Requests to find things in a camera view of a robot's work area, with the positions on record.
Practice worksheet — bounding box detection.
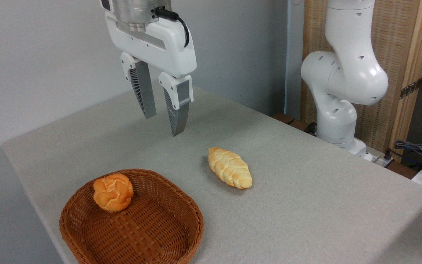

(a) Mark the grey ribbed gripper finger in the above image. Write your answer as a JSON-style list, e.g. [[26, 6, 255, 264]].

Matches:
[[159, 72, 194, 137], [120, 52, 157, 120]]

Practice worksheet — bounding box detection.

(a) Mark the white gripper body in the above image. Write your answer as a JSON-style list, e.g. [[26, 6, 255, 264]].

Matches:
[[100, 0, 197, 78]]

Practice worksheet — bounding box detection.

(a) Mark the white robot base connector block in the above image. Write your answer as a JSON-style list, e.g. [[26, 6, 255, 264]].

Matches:
[[363, 147, 395, 168]]

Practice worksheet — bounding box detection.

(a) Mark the metal hinge on screen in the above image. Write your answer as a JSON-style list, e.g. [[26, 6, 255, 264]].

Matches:
[[400, 78, 422, 99]]

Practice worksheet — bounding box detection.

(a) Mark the bundle of dark cables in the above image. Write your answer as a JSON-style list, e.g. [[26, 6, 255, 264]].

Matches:
[[393, 139, 422, 173]]

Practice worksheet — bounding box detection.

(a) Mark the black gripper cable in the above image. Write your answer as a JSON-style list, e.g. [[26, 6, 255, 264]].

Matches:
[[155, 7, 190, 48]]

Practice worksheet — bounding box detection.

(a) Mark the brown woven wicker basket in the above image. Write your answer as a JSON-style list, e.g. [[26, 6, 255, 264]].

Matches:
[[59, 169, 204, 264]]

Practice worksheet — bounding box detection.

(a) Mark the grey tablecloth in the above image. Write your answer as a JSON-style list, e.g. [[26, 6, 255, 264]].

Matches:
[[1, 79, 422, 264]]

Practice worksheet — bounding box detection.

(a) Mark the long pale braided bread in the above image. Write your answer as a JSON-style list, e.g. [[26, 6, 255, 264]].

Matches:
[[208, 147, 253, 190]]

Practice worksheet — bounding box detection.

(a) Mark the round orange knotted bread roll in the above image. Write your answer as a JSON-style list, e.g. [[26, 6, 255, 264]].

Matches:
[[93, 173, 134, 213]]

